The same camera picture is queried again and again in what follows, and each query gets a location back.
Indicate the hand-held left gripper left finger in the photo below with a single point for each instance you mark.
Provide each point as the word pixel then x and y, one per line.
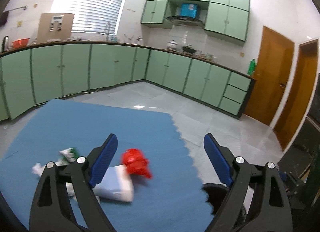
pixel 105 158

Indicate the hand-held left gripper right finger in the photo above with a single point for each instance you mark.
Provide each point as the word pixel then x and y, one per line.
pixel 216 158

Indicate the light blue carton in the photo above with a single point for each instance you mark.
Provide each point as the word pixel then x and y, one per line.
pixel 115 182

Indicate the red packet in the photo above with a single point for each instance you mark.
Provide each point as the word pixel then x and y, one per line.
pixel 136 163

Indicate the green white packet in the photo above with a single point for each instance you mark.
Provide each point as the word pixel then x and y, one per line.
pixel 68 153

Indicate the blue tablecloth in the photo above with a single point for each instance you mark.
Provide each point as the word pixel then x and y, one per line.
pixel 100 122

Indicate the green base cabinets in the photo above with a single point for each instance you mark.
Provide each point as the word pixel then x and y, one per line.
pixel 75 69

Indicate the wooden door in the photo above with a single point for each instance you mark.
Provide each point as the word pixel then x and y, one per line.
pixel 300 92
pixel 270 77

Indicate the green bottle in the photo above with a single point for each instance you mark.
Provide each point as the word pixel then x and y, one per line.
pixel 252 68

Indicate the row of glass jars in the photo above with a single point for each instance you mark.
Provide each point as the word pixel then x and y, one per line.
pixel 206 55

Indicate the black wok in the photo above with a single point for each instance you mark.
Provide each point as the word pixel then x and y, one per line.
pixel 188 49

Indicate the white pot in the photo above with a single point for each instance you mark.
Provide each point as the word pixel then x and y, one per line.
pixel 172 44

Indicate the metal faucet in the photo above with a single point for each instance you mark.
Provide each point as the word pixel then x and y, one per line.
pixel 108 31

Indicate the black range hood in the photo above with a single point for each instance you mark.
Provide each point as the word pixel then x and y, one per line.
pixel 185 19

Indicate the brown cardboard panel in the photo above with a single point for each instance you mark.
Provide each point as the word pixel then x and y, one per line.
pixel 43 29

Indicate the red basin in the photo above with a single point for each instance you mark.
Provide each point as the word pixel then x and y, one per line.
pixel 20 43

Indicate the white water purifier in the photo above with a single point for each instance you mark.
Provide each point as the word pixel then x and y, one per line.
pixel 56 21

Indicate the blue box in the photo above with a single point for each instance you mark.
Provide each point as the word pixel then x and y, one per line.
pixel 190 10

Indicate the steel kettle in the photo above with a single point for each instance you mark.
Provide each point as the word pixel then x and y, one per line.
pixel 5 43

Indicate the white window blinds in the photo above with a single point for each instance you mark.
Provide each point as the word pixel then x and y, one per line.
pixel 92 2

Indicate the dark cloth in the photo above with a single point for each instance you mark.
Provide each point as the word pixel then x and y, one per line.
pixel 3 17

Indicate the green wall cabinets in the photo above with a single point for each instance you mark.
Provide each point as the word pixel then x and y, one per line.
pixel 235 22

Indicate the metal towel rail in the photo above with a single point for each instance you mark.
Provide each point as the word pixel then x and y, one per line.
pixel 17 9

